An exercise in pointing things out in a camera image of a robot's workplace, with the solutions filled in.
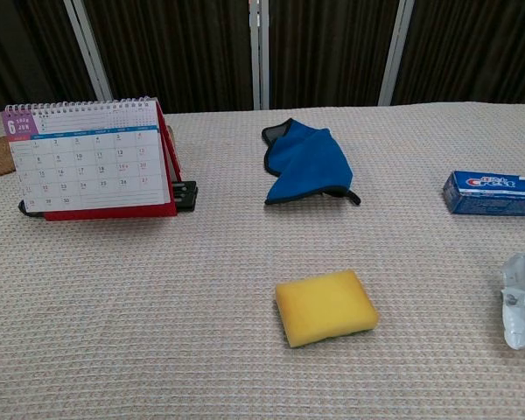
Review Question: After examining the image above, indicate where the beige woven tablecloth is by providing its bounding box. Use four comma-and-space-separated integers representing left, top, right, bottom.
0, 102, 525, 420

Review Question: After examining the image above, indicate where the crumpled white snack bag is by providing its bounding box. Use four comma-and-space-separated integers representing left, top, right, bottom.
500, 252, 525, 350

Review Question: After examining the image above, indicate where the blue microfibre cloth black trim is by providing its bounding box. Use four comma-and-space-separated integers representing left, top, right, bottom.
261, 117, 361, 207

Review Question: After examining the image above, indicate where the black plastic clip stand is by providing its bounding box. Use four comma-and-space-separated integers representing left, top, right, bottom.
17, 180, 199, 219

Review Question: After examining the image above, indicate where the white desk calendar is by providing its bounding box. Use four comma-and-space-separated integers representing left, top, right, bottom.
2, 96, 184, 222

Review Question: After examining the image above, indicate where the yellow sponge green underside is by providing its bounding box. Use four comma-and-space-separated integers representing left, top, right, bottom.
274, 269, 381, 349

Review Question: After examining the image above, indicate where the white screen frame post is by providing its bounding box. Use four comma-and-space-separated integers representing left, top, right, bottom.
377, 0, 417, 107
248, 0, 271, 111
63, 0, 115, 102

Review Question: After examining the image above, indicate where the blue toothpaste box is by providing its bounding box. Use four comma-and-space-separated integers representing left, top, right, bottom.
442, 170, 525, 215

